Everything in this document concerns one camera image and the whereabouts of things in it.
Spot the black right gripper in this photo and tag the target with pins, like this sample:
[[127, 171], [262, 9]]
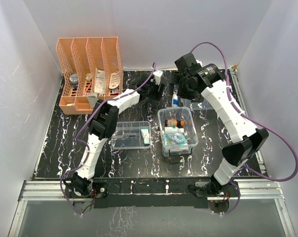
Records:
[[176, 79]]

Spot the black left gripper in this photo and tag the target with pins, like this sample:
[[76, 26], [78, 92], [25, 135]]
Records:
[[157, 96]]

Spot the brown medicine bottle orange cap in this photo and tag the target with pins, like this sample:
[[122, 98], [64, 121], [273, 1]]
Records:
[[174, 123]]

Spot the clear plastic box lid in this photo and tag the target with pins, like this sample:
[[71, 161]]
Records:
[[194, 106]]

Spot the white gauze packet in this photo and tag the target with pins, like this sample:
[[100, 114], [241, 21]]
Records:
[[146, 136]]

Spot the white green medicine bottle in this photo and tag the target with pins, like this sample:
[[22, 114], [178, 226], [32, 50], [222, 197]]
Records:
[[173, 130]]

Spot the clear divided tray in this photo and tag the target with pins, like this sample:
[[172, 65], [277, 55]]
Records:
[[128, 135]]

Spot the teal bandage packet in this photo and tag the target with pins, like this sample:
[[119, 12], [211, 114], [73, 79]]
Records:
[[176, 139]]

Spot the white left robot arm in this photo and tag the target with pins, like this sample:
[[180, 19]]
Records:
[[102, 124]]

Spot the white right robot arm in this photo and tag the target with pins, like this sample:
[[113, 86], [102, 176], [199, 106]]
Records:
[[245, 136]]

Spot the white medicine box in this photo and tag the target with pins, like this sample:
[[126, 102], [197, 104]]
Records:
[[92, 98]]

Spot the white blue bandage roll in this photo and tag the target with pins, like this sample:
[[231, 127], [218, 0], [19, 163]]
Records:
[[174, 101]]

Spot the beige blister pack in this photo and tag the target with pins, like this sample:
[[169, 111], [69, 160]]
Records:
[[114, 81]]

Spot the clear plastic storage box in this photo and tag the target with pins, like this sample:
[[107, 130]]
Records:
[[180, 113]]

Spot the white paper packet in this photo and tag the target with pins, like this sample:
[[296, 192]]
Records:
[[100, 82]]

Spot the orange plastic file organizer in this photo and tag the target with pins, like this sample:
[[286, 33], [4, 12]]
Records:
[[83, 56]]

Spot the round blue white tin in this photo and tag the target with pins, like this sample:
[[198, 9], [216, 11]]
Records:
[[74, 79]]

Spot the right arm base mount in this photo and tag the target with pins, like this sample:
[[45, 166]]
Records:
[[218, 195]]

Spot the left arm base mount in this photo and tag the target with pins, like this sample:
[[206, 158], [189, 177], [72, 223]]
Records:
[[77, 188]]

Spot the aluminium frame rail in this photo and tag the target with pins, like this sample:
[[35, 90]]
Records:
[[147, 192]]

